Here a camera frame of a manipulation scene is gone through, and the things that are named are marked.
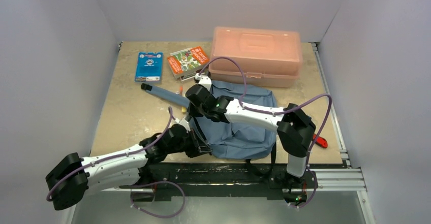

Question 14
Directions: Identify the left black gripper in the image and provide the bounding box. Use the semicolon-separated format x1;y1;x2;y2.
167;129;212;159

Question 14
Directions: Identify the blue student backpack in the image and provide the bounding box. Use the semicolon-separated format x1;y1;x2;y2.
140;79;279;177

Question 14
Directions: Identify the orange treehouse book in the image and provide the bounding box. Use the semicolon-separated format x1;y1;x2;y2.
167;46;209;79

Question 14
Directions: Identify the blue treehouse book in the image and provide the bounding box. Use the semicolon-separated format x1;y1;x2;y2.
134;52;163;83

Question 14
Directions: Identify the yellow treehouse book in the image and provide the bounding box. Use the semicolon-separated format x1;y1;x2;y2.
180;71;200;82

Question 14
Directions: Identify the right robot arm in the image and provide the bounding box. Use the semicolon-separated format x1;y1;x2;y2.
186;81;316;187

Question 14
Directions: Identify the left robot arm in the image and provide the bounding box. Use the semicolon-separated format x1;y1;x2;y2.
45;124;212;210

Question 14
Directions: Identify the pink plastic storage box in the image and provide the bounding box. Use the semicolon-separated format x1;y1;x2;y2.
208;26;303;88

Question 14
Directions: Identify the red utility knife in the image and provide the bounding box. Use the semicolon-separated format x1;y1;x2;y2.
312;134;328;149

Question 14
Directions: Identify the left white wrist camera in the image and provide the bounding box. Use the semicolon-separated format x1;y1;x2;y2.
176;115;192;132

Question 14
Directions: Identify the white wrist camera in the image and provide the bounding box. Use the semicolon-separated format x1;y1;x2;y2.
176;115;192;132
194;74;212;91

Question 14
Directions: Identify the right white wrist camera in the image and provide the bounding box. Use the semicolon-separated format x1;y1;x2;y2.
194;74;212;91

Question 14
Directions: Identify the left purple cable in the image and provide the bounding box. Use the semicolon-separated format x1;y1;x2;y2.
46;106;176;202

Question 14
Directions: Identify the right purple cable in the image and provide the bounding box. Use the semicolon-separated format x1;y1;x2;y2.
198;57;333;210

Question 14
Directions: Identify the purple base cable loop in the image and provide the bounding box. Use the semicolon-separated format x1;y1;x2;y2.
130;181;186;219

